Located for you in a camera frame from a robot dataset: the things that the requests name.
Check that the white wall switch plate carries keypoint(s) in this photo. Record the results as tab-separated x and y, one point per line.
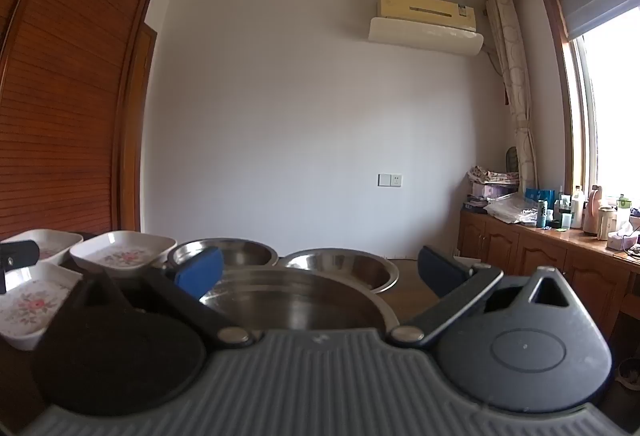
390	180

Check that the brown wooden cabinet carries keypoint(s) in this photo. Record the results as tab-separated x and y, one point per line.
540	251

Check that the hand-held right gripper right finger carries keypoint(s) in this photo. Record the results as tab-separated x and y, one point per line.
440	273

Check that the small stainless steel bowl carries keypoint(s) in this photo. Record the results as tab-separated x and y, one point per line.
245	253

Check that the window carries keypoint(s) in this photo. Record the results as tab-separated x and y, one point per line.
615	116

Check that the blue packaging boxes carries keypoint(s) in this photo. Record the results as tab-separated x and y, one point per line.
540	196

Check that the white plastic bottle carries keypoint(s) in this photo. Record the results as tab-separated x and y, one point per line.
578	208

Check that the dark waste bin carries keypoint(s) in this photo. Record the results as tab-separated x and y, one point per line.
630	373

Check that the tissue pack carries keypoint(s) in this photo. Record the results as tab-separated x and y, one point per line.
621	240

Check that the folded patterned cloth stack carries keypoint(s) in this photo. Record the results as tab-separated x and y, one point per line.
492	175

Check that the medium stainless steel bowl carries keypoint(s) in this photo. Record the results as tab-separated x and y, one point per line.
345	266

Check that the large stainless steel bowl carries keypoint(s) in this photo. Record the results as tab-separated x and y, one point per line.
300	303

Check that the dark hand fan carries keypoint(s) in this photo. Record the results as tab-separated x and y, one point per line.
512	159

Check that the pink storage box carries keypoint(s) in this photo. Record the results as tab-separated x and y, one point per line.
492	190

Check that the green lidded cup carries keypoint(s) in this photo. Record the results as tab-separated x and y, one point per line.
623	208

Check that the clear plastic bag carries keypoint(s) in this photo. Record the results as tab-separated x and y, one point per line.
510	211

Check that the white floral square plate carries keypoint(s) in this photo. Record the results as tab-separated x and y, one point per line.
50	243
30	303
125	257

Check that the white pitcher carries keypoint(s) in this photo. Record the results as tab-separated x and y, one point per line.
606	223

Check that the white cardboard box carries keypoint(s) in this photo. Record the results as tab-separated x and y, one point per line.
462	258

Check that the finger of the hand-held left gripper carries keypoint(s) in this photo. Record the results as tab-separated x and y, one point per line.
20	253

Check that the beige wall air conditioner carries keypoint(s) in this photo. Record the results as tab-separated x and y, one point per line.
425	9

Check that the pink thermos flask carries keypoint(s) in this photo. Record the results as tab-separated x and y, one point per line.
593	211

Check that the brown wooden wardrobe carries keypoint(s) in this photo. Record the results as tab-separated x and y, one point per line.
65	91

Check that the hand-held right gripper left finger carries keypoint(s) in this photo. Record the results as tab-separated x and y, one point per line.
200	273

